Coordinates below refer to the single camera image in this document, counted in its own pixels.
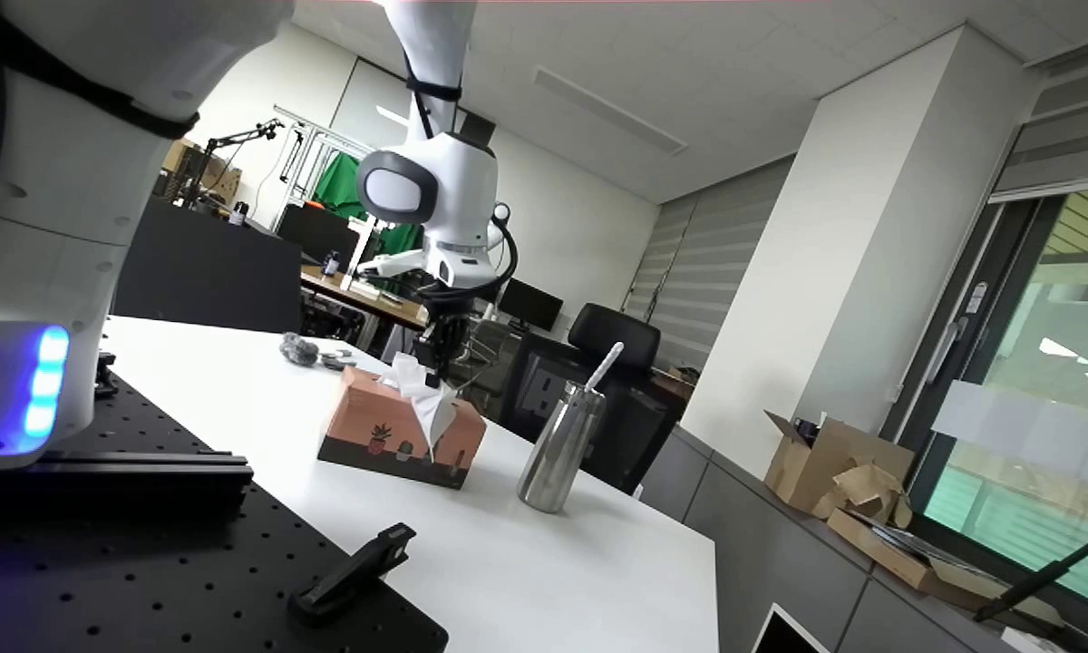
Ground orange tissue box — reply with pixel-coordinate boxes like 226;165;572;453
317;368;490;495

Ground large black monitor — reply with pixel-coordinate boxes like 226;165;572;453
276;199;363;276

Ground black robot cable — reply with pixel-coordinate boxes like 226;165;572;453
0;0;199;298

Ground white framed board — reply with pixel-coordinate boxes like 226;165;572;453
747;601;835;653

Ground flat cardboard piece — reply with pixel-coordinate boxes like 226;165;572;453
824;503;997;610

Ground grey object on table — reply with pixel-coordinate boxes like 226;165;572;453
280;332;363;375

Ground black mounting rail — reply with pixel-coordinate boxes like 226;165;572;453
0;445;256;529

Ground grey roller blind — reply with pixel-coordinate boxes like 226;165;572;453
621;158;799;378

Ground black partition panel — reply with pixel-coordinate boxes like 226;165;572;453
110;193;307;337

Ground steel tumbler cup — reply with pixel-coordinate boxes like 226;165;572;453
515;383;609;519

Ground green cloth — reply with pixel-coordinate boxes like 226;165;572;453
313;149;427;263

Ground white straw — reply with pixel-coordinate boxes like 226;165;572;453
580;337;632;398

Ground black tripod leg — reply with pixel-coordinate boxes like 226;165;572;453
973;503;1088;627

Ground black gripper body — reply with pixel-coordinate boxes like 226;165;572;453
416;276;508;355

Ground white metal rack frame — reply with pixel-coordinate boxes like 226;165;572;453
250;101;393;293

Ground black perforated breadboard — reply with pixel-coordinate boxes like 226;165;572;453
0;368;453;653

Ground brown boxes stack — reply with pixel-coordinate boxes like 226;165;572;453
158;138;245;210

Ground open cardboard box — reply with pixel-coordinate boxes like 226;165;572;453
762;410;921;529

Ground grey cabinet counter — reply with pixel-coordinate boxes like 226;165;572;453
636;424;1021;653

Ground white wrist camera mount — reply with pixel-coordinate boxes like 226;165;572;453
357;247;432;279

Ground wide black computer monitor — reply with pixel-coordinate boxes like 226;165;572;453
499;276;564;333

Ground white tissue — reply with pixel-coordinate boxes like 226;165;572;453
377;349;465;445

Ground wooden desk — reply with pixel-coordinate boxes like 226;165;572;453
299;264;435;343

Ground black office chair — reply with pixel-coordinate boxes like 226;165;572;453
561;302;662;383

